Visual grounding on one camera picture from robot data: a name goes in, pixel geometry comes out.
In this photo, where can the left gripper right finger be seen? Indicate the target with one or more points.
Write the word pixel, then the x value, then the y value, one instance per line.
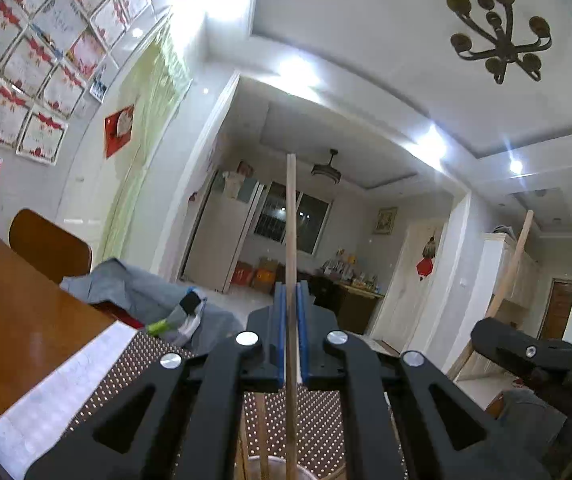
pixel 401 417

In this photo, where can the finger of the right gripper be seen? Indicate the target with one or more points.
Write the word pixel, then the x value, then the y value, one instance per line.
pixel 502 345

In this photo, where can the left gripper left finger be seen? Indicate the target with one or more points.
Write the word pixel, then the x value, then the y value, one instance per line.
pixel 177 421

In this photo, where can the wooden chopstick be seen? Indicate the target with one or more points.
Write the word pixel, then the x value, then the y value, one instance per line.
pixel 262 436
pixel 292 329
pixel 495 304

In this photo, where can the dark jacket on chair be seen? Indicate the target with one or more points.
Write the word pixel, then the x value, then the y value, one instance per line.
pixel 542 431

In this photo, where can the dark wooden desk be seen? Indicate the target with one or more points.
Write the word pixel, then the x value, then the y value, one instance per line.
pixel 352 306

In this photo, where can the white tall cabinet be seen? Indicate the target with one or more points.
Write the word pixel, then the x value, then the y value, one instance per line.
pixel 498 251

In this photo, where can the brown polka dot mat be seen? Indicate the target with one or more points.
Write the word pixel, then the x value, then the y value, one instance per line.
pixel 183 422

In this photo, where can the red cardboard box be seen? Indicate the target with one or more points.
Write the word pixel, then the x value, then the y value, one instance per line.
pixel 243 274

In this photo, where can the orange cardboard box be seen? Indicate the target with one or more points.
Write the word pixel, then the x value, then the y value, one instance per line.
pixel 265 275

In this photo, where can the pink cylindrical cup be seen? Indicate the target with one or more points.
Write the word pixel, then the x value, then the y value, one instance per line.
pixel 277 469

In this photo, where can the red hanging door ornament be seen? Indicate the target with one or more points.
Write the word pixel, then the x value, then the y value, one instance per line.
pixel 426 265

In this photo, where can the white refrigerator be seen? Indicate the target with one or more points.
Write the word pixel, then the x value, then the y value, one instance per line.
pixel 222 227

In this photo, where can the grey jacket on chair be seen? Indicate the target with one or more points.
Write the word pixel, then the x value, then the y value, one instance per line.
pixel 178 314

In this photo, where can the round ceiling lamp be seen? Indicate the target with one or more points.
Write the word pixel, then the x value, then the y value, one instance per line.
pixel 328 170

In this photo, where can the brown wooden chair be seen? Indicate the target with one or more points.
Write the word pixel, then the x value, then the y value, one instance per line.
pixel 50 250

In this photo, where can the green curtain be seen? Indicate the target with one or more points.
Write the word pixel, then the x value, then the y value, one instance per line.
pixel 155 87

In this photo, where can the black ceiling chandelier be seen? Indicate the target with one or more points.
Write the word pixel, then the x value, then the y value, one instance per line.
pixel 503 50

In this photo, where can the framed picture far wall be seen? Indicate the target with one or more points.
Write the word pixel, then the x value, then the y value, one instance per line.
pixel 385 220

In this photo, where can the red diamond wall decoration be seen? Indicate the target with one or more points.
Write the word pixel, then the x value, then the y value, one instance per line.
pixel 118 130

